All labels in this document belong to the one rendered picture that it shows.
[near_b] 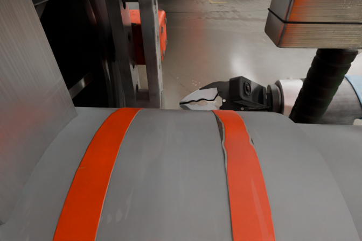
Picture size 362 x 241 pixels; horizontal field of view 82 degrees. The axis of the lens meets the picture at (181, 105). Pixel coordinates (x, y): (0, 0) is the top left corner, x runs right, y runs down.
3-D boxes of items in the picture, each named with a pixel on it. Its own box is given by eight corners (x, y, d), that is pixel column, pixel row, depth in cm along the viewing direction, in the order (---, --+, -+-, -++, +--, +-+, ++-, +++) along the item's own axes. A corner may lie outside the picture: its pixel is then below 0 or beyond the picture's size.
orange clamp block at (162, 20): (118, 65, 36) (130, 45, 43) (163, 66, 35) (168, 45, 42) (109, 23, 31) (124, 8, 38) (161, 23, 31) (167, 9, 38)
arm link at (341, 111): (370, 131, 41) (391, 89, 35) (301, 132, 44) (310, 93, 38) (347, 103, 49) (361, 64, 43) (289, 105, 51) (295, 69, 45)
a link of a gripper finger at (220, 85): (200, 104, 48) (238, 102, 46) (199, 103, 46) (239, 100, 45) (199, 84, 49) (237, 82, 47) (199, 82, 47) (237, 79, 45)
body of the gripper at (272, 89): (221, 121, 52) (272, 120, 50) (219, 118, 44) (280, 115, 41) (219, 92, 54) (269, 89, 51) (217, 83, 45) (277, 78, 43)
